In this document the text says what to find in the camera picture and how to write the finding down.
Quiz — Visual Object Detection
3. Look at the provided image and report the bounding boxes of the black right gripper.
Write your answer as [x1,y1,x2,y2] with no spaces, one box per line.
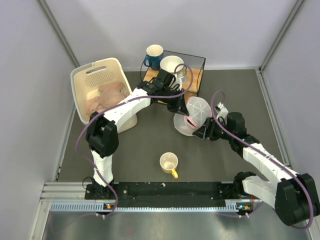
[193,116,234,141]

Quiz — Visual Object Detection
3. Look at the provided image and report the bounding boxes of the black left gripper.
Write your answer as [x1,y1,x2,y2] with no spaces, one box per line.
[160,87,189,117]

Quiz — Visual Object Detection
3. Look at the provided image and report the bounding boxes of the white mesh laundry bag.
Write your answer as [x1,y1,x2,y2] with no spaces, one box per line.
[173,96,212,137]

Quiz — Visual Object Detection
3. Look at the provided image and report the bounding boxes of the pink bra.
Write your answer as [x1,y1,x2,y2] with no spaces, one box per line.
[184,115,198,129]

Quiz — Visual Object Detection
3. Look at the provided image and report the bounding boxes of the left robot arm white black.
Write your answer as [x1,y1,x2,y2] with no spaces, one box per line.
[85,69,189,199]

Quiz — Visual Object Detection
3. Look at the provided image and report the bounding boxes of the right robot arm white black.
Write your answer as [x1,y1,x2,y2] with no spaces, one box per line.
[193,112,320,226]

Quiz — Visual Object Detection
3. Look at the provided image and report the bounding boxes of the cream plastic laundry basket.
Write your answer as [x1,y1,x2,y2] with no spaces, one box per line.
[70,57,132,125]

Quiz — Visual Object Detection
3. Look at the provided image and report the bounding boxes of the cream ceramic bowl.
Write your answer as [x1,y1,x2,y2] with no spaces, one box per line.
[160,55,187,74]

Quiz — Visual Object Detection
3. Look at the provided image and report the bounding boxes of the yellow mug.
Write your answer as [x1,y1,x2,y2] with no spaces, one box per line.
[159,152,179,179]

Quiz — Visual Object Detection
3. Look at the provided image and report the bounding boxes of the blue mug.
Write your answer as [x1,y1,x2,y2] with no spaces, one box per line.
[143,44,164,71]

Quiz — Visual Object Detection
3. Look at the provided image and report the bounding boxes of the beige bras in basket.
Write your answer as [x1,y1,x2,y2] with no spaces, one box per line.
[86,82,127,116]

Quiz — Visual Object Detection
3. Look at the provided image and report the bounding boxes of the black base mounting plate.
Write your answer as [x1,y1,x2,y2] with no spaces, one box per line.
[84,182,255,208]

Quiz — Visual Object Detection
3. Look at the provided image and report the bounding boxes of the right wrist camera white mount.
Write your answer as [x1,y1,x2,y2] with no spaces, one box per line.
[214,102,229,120]

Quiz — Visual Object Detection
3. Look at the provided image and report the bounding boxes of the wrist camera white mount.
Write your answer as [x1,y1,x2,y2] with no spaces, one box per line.
[214,102,229,120]
[173,73,188,86]

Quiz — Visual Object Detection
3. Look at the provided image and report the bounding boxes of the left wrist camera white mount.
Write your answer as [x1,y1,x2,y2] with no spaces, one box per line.
[173,73,188,86]

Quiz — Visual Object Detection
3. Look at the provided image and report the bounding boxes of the black wire wooden shelf rack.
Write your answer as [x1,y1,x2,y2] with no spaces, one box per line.
[139,50,206,102]

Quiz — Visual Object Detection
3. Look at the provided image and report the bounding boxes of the grey slotted cable duct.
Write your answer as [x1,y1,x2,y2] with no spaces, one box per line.
[49,200,239,213]

